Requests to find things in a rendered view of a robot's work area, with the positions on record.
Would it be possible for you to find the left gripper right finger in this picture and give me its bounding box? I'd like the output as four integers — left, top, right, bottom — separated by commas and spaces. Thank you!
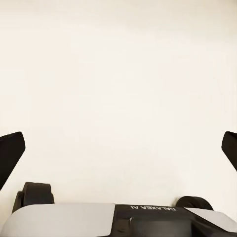
221, 131, 237, 171

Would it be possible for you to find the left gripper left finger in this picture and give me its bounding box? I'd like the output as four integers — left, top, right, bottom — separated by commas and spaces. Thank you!
0, 131, 26, 191

